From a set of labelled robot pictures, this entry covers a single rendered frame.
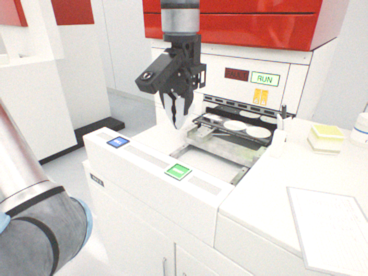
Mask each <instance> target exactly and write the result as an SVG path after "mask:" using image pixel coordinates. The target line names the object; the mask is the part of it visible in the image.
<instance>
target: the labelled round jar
mask: <svg viewBox="0 0 368 276"><path fill-rule="evenodd" d="M349 141H350V143H352V144H354V145H356V146H359V147H361V148H368V113H361V114H359V116H358V118H357V120H356V122H355V125H354V127H353V130H352V132H351V134H350V137H349Z"/></svg>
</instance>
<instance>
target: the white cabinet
mask: <svg viewBox="0 0 368 276"><path fill-rule="evenodd" d="M83 167H84V171H85V175H86V178H87V182H88V186H89V189H90V194H91V197H92V200H93V204H94V208H95V212H96V215H97V220H98V223H99V227H100V231H101V235H102V238H103V243H104V245H105V249H106V253H107V257H108V261H109V264H110V266H113V267H115V268H117V269H120V270H121V271H123V272H126V273H129V274H131V275H133V276H257V275H256V274H254V273H252V272H251V271H249V270H248V269H246V268H244V267H243V266H241V265H240V264H238V263H237V262H235V261H234V260H233V259H231V258H230V257H228V256H227V255H225V254H224V253H222V252H220V251H218V250H217V249H215V248H213V249H212V248H211V247H209V246H207V245H206V244H204V243H203V242H201V241H200V240H198V238H196V237H195V236H193V235H191V234H190V233H188V232H187V231H186V230H184V229H182V228H181V227H179V226H178V225H176V224H175V223H173V222H172V221H170V220H169V219H167V218H166V217H164V216H163V215H161V214H159V213H157V212H156V211H154V210H153V209H151V208H150V207H148V206H147V205H145V204H144V203H142V202H141V201H139V200H138V199H136V198H135V197H133V196H131V195H130V194H129V193H127V192H126V191H124V190H122V189H121V188H119V186H117V185H116V184H114V183H113V182H111V181H110V180H108V179H106V178H105V177H103V176H102V175H100V174H99V173H98V172H96V171H94V170H93V169H91V168H89V167H88V166H86V165H85V164H83Z"/></svg>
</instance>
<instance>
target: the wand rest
mask: <svg viewBox="0 0 368 276"><path fill-rule="evenodd" d="M290 133H291V117H289V118H286V119H283V120H282V118H281V116H280V115H279V114H278V115H277V129H276V130H275V131H274V135H273V140H272V145H271V150H270V153H269V156H271V157H274V158H278V159H279V158H280V156H281V152H282V149H283V145H284V141H285V137H286V136H288V134H290Z"/></svg>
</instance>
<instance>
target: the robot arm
mask: <svg viewBox="0 0 368 276"><path fill-rule="evenodd" d="M199 5H200V0H160V8H161V18H162V31H163V32H165V33H164V34H163V41H165V42H171V45H172V46H171V48H166V49H165V50H164V51H163V52H162V53H161V54H160V55H159V57H157V58H156V59H155V60H154V61H153V62H152V63H151V64H150V65H149V66H148V67H147V68H146V69H145V70H144V71H143V72H142V73H141V74H140V75H139V76H138V77H137V78H136V79H135V84H136V85H137V87H138V89H139V90H140V91H143V92H145V93H149V94H156V93H157V92H158V91H159V96H160V99H161V101H162V104H163V107H164V109H165V111H166V113H167V115H168V117H169V119H170V121H171V122H172V124H173V126H174V128H175V129H177V130H180V129H181V128H182V127H183V125H184V123H185V121H186V119H187V118H188V117H189V116H190V115H191V114H192V113H193V112H194V110H195V108H196V106H195V104H194V103H192V102H193V99H194V92H193V91H194V90H196V89H198V83H199V88H200V89H201V88H203V87H205V86H206V64H202V63H201V62H200V57H201V41H202V35H201V34H197V33H196V32H198V31H199V19H200V9H199ZM203 71H204V82H202V72H203ZM199 74H200V77H199ZM178 96H181V97H180V98H178ZM92 229H93V217H92V214H91V211H90V209H89V207H88V206H87V204H86V203H85V202H84V201H82V200H81V199H79V198H76V197H73V196H69V195H68V193H67V192H66V190H65V188H64V187H63V186H62V184H58V183H53V182H51V181H49V179H48V177H47V175H46V174H45V172H44V170H43V168H42V167H41V165H40V163H39V161H38V160H37V158H36V156H35V155H34V153H33V151H32V150H31V148H30V146H29V145H28V143H27V141H26V140H25V138H24V136H23V134H22V133H21V131H20V129H19V127H18V126H17V124H16V122H15V120H14V119H13V117H12V115H11V114H10V113H9V111H8V110H7V108H6V106H5V104H4V102H3V100H2V99H1V97H0V276H53V275H54V274H55V273H57V272H58V271H59V270H60V269H61V268H62V267H63V266H64V265H65V264H66V263H67V262H68V261H70V260H72V259H73V258H75V257H76V256H77V255H78V253H79V252H80V251H81V249H82V247H84V246H85V244H86V243H87V242H88V240H89V238H90V236H91V232H92Z"/></svg>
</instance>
